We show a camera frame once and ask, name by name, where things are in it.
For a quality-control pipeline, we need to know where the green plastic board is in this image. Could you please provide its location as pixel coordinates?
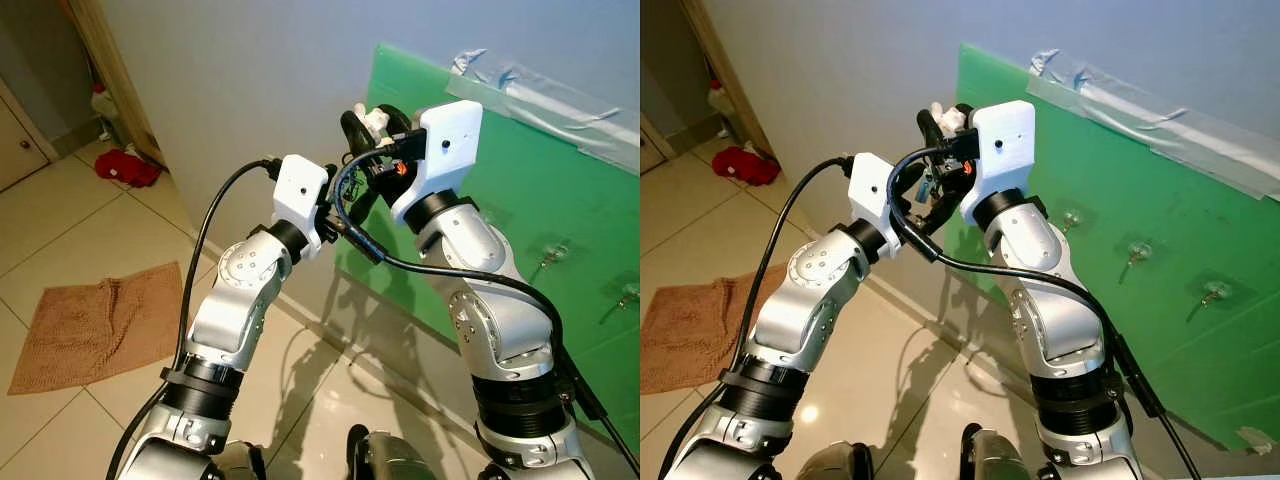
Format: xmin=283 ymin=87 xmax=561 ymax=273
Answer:
xmin=943 ymin=42 xmax=1280 ymax=453
xmin=333 ymin=42 xmax=641 ymax=461

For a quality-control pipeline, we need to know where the brown wooden door frame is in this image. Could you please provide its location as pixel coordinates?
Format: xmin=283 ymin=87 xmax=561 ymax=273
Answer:
xmin=65 ymin=0 xmax=169 ymax=169
xmin=680 ymin=0 xmax=783 ymax=166

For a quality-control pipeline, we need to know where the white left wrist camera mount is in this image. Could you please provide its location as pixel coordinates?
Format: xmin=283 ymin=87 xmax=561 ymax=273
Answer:
xmin=846 ymin=152 xmax=903 ymax=259
xmin=271 ymin=154 xmax=332 ymax=263

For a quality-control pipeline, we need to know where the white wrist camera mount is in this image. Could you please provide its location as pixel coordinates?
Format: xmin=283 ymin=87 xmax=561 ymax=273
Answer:
xmin=846 ymin=152 xmax=903 ymax=259
xmin=271 ymin=154 xmax=332 ymax=263
xmin=960 ymin=100 xmax=1037 ymax=223
xmin=388 ymin=100 xmax=484 ymax=229

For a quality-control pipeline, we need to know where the white plastic bottle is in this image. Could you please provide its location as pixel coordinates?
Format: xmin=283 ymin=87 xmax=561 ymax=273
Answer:
xmin=707 ymin=80 xmax=736 ymax=126
xmin=90 ymin=85 xmax=126 ymax=141

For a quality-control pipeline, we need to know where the clear tape strip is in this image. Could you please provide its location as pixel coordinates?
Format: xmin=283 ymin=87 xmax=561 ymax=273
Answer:
xmin=1028 ymin=48 xmax=1280 ymax=201
xmin=445 ymin=48 xmax=641 ymax=176

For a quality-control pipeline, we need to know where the red cloth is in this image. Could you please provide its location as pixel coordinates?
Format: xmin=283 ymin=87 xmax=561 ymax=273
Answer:
xmin=94 ymin=148 xmax=163 ymax=189
xmin=712 ymin=146 xmax=783 ymax=187

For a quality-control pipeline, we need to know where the grey robot left leg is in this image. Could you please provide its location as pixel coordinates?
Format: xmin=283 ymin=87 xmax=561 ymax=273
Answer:
xmin=210 ymin=440 xmax=266 ymax=480
xmin=795 ymin=440 xmax=876 ymax=480

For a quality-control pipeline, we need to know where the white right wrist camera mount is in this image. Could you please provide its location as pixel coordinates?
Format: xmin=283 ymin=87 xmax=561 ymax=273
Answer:
xmin=388 ymin=100 xmax=484 ymax=229
xmin=960 ymin=100 xmax=1037 ymax=223

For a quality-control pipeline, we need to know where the short clear tape piece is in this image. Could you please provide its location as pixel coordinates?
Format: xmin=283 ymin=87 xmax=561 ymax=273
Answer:
xmin=1235 ymin=425 xmax=1276 ymax=456

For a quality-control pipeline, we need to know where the beige cabinet door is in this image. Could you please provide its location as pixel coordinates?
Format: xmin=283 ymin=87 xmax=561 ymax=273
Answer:
xmin=640 ymin=115 xmax=676 ymax=176
xmin=0 ymin=80 xmax=53 ymax=193

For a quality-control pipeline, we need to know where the orange floor mat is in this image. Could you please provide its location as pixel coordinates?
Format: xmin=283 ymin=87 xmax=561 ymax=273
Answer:
xmin=8 ymin=262 xmax=188 ymax=397
xmin=640 ymin=278 xmax=766 ymax=396

